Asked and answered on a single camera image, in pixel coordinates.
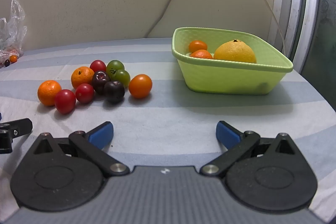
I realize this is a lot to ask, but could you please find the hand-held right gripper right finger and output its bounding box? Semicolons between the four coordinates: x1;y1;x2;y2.
199;121;303;179

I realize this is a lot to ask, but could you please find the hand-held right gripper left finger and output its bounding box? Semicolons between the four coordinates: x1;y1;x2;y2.
26;121;130;179

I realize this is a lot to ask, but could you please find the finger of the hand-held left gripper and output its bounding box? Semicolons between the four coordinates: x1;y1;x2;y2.
0;118;33;154

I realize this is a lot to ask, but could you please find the red cherry tomato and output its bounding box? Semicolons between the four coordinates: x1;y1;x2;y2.
55;89;76;115
89;60;107;73
75;83;95;104

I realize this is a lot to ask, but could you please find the dark purple plum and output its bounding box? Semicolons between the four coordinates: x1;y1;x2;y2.
103;80;126;104
92;71;111;95

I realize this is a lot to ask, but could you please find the green plastic basket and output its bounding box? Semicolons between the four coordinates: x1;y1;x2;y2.
172;27;294;95

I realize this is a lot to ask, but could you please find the green tomato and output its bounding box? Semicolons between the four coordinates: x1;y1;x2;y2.
113;69;131;88
106;60;125;80

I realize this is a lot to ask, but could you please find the orange tomato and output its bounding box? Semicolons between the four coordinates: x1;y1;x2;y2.
128;74;153;99

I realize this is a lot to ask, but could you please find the striped blue white cloth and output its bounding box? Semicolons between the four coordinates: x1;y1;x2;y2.
0;37;336;224

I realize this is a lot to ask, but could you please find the large yellow orange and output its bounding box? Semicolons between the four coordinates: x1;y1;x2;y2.
213;39;257;64

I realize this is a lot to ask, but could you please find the small mandarin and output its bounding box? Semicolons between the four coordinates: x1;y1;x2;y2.
189;40;208;53
189;49;213;60

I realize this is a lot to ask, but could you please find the clear plastic bag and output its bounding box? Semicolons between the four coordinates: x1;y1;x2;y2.
0;0;28;62

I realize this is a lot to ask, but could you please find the white window frame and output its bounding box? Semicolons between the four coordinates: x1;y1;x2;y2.
268;0;336;77

